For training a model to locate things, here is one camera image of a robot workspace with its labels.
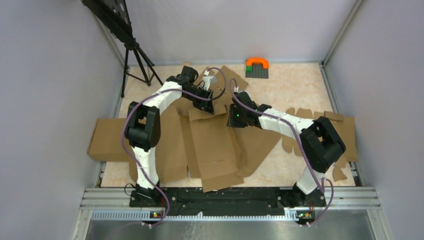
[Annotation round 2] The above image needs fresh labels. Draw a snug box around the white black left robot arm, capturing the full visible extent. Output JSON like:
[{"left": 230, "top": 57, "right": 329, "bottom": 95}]
[{"left": 121, "top": 66, "right": 217, "bottom": 207}]

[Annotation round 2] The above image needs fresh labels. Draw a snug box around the folded brown cardboard box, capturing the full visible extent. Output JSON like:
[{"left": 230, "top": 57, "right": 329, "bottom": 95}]
[{"left": 87, "top": 118, "right": 132, "bottom": 162}]

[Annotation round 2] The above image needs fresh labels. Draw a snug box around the black tripod stand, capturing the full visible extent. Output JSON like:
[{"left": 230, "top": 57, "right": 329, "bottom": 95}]
[{"left": 82, "top": 0, "right": 164, "bottom": 98}]

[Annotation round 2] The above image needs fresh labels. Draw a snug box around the orange green grey toy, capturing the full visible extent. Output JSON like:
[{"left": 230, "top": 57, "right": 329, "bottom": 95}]
[{"left": 245, "top": 57, "right": 270, "bottom": 79}]

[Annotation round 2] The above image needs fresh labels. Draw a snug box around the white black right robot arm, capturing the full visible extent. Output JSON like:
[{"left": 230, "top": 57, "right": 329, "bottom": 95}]
[{"left": 227, "top": 91, "right": 346, "bottom": 207}]

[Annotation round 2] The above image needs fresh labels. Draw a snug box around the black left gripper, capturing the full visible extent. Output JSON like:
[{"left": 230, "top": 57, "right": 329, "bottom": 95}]
[{"left": 183, "top": 86, "right": 215, "bottom": 115}]

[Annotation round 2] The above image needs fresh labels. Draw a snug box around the large cardboard box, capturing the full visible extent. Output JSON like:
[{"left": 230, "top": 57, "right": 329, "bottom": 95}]
[{"left": 144, "top": 99, "right": 281, "bottom": 192}]

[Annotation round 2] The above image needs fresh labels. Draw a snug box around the flat cardboard blank underneath left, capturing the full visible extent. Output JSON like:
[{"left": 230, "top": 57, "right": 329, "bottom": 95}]
[{"left": 194, "top": 65, "right": 249, "bottom": 106}]

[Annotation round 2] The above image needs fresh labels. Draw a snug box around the aluminium frame rail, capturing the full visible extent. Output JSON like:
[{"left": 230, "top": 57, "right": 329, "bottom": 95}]
[{"left": 72, "top": 186, "right": 393, "bottom": 240}]

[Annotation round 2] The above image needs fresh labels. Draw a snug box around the flat cardboard blank at right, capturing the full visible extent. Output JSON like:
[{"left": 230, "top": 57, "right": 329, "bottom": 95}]
[{"left": 286, "top": 107, "right": 358, "bottom": 183}]

